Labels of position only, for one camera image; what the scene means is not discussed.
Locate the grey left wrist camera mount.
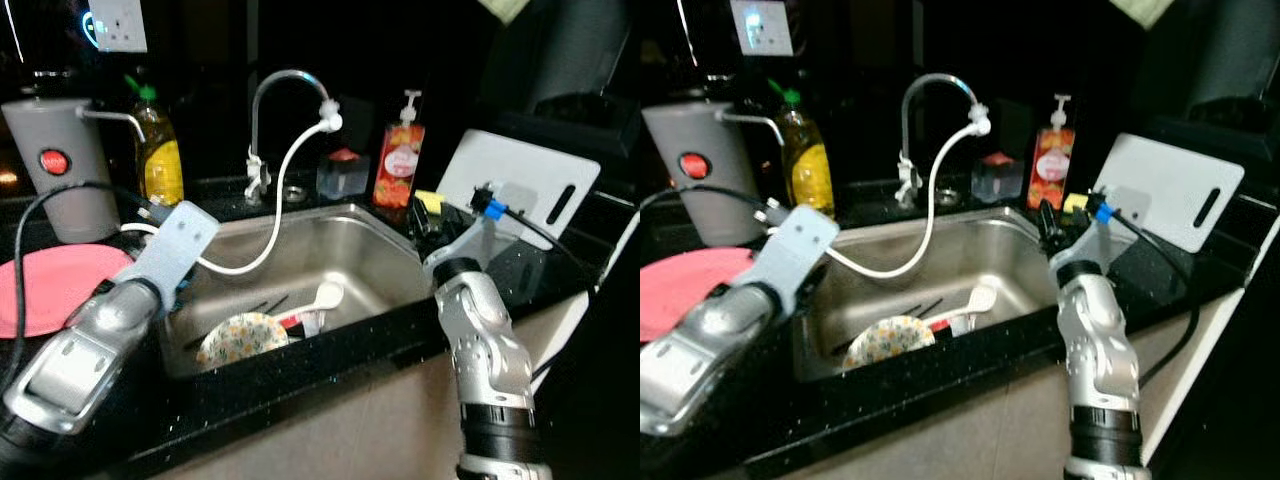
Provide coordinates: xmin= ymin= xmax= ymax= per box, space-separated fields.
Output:
xmin=755 ymin=205 xmax=841 ymax=316
xmin=125 ymin=200 xmax=221 ymax=306

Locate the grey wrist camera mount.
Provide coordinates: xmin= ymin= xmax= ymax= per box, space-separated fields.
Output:
xmin=755 ymin=205 xmax=841 ymax=316
xmin=1050 ymin=190 xmax=1136 ymax=271
xmin=425 ymin=185 xmax=506 ymax=276
xmin=125 ymin=200 xmax=221 ymax=306

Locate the red peach soap pump bottle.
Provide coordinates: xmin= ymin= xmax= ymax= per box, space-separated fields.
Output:
xmin=1027 ymin=93 xmax=1076 ymax=209
xmin=373 ymin=90 xmax=426 ymax=209

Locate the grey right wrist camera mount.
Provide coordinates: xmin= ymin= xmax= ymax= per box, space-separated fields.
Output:
xmin=1050 ymin=190 xmax=1136 ymax=271
xmin=425 ymin=185 xmax=506 ymax=276

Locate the white plastic cutting board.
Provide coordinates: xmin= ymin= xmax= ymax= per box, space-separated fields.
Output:
xmin=1090 ymin=133 xmax=1246 ymax=254
xmin=437 ymin=128 xmax=603 ymax=251

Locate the green cloth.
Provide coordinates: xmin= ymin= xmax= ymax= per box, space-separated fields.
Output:
xmin=475 ymin=0 xmax=531 ymax=26
xmin=1110 ymin=0 xmax=1176 ymax=29

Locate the chrome gooseneck faucet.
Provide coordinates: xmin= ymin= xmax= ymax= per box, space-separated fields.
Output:
xmin=245 ymin=68 xmax=336 ymax=206
xmin=895 ymin=72 xmax=986 ymax=209

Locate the dark grey kitchen appliance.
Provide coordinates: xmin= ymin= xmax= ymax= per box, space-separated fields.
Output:
xmin=480 ymin=0 xmax=641 ymax=126
xmin=1135 ymin=0 xmax=1280 ymax=121

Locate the stainless steel sink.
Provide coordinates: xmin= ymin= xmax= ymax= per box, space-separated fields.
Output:
xmin=150 ymin=205 xmax=451 ymax=379
xmin=795 ymin=207 xmax=1091 ymax=383

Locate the grey water filter jug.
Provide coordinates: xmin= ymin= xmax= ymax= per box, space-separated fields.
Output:
xmin=642 ymin=100 xmax=791 ymax=248
xmin=0 ymin=95 xmax=151 ymax=244

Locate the clear soap dish red lid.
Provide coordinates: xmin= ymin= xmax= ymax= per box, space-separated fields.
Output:
xmin=317 ymin=148 xmax=371 ymax=199
xmin=970 ymin=152 xmax=1023 ymax=204

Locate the floral lemon print plate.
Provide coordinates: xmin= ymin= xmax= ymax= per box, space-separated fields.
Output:
xmin=843 ymin=315 xmax=938 ymax=371
xmin=195 ymin=312 xmax=291 ymax=371

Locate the beige cabinet front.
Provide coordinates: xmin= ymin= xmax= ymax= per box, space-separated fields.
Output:
xmin=745 ymin=290 xmax=1246 ymax=480
xmin=125 ymin=290 xmax=616 ymax=480

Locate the white flexible hose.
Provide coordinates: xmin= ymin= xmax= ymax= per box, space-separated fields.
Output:
xmin=825 ymin=103 xmax=991 ymax=279
xmin=120 ymin=100 xmax=344 ymax=276

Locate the white ceramic spoon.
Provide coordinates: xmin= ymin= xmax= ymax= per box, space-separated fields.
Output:
xmin=925 ymin=285 xmax=999 ymax=331
xmin=280 ymin=282 xmax=346 ymax=326

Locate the white wall socket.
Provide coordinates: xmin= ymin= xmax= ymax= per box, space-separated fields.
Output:
xmin=88 ymin=0 xmax=149 ymax=54
xmin=730 ymin=0 xmax=794 ymax=58

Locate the yellow dish soap bottle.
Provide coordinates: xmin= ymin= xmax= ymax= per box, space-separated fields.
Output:
xmin=770 ymin=78 xmax=836 ymax=216
xmin=125 ymin=75 xmax=186 ymax=208

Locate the pink plate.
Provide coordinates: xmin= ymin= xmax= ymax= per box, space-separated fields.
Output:
xmin=0 ymin=245 xmax=136 ymax=339
xmin=640 ymin=247 xmax=766 ymax=344

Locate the red and white bowl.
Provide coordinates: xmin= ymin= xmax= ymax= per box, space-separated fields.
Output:
xmin=278 ymin=312 xmax=326 ymax=339
xmin=925 ymin=315 xmax=976 ymax=346

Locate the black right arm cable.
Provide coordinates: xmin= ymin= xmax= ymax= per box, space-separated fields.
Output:
xmin=1098 ymin=203 xmax=1201 ymax=389
xmin=478 ymin=198 xmax=599 ymax=383

